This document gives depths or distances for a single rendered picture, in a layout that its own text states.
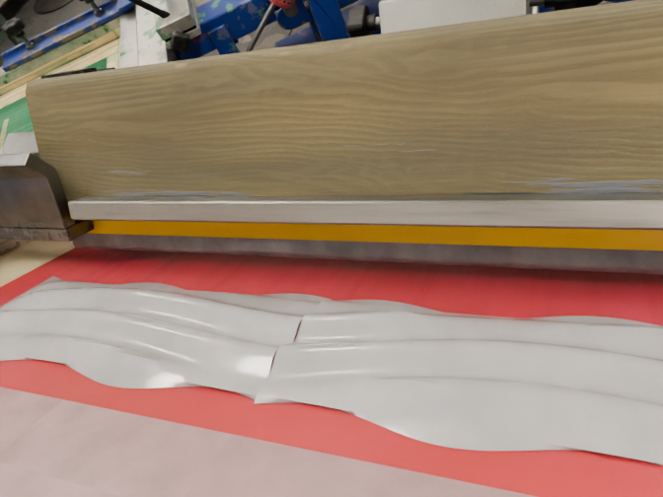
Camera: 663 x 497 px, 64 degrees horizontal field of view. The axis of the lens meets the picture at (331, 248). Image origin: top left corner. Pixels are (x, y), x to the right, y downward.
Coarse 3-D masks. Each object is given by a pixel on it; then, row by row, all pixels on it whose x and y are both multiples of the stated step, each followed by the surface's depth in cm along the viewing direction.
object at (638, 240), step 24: (336, 240) 26; (360, 240) 25; (384, 240) 25; (408, 240) 24; (432, 240) 24; (456, 240) 23; (480, 240) 23; (504, 240) 22; (528, 240) 22; (552, 240) 22; (576, 240) 21; (600, 240) 21; (624, 240) 21; (648, 240) 20
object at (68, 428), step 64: (64, 256) 34; (128, 256) 33; (192, 256) 31; (256, 256) 30; (0, 384) 22; (64, 384) 21; (0, 448) 18; (64, 448) 18; (128, 448) 17; (192, 448) 17
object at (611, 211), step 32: (352, 224) 22; (384, 224) 22; (416, 224) 21; (448, 224) 21; (480, 224) 20; (512, 224) 20; (544, 224) 19; (576, 224) 19; (608, 224) 19; (640, 224) 18
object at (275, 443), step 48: (384, 288) 24; (432, 288) 24; (480, 288) 23; (528, 288) 23; (576, 288) 22; (624, 288) 22; (240, 432) 17; (288, 432) 17; (336, 432) 17; (384, 432) 16; (240, 480) 15; (288, 480) 15; (336, 480) 15; (384, 480) 15; (432, 480) 14; (480, 480) 14; (528, 480) 14; (576, 480) 14; (624, 480) 14
